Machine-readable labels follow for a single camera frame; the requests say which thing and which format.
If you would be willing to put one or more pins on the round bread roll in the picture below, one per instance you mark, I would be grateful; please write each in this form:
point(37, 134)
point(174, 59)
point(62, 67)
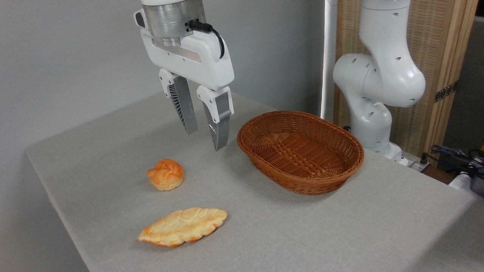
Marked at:
point(166, 174)

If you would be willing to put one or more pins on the dark metal screen hinge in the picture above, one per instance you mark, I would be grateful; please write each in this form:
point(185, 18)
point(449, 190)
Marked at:
point(446, 91)

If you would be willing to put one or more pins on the long leaf-shaped bread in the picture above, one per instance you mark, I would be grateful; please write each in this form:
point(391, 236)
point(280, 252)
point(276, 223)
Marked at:
point(181, 227)

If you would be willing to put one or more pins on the brown oval wicker basket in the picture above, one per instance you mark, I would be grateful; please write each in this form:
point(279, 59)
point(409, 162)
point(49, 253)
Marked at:
point(302, 151)

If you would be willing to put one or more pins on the grey tablecloth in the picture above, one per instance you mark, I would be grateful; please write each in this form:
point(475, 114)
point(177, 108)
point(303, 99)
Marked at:
point(113, 158)

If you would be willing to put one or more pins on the wooden folding screen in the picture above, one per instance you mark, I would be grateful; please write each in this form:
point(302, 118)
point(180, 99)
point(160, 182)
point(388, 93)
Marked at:
point(438, 37)

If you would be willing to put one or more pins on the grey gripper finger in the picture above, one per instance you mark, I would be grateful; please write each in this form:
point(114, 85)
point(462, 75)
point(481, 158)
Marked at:
point(221, 128)
point(185, 105)

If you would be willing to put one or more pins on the white vertical pole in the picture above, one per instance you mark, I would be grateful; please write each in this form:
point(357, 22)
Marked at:
point(328, 56)

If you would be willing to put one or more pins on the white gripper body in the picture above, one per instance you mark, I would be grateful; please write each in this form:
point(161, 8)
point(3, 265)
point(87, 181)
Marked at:
point(196, 56)

